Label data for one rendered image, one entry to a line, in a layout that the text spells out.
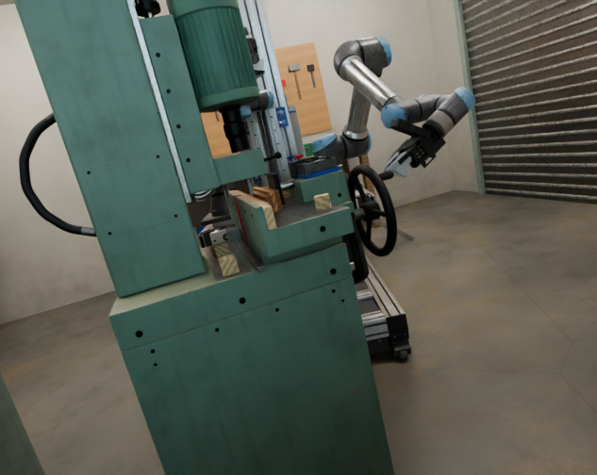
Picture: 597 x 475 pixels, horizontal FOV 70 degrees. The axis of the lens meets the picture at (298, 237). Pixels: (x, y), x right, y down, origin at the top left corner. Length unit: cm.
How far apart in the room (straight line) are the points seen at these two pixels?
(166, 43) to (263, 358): 79
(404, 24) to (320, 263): 453
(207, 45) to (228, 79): 9
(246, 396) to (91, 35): 90
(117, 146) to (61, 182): 355
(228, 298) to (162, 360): 20
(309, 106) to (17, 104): 274
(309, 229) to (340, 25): 423
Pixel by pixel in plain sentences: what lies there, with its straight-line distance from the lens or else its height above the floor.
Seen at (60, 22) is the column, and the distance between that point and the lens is 114.
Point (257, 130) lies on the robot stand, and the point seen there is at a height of 114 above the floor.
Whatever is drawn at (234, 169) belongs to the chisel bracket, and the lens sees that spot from 117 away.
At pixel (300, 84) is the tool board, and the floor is 157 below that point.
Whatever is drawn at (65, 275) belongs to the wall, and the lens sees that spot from 476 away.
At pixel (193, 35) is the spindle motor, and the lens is 117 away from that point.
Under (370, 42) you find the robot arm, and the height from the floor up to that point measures 134.
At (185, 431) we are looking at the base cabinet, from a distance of 116.
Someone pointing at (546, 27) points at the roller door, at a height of 144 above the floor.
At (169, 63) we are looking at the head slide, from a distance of 115.
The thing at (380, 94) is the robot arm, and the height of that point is 114.
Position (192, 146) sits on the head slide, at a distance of 113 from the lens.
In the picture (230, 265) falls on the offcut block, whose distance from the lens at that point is 104.
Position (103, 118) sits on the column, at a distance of 110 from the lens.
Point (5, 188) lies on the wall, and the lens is 475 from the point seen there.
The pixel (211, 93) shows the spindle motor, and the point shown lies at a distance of 114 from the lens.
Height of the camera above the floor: 109
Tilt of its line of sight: 13 degrees down
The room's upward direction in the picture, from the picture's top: 13 degrees counter-clockwise
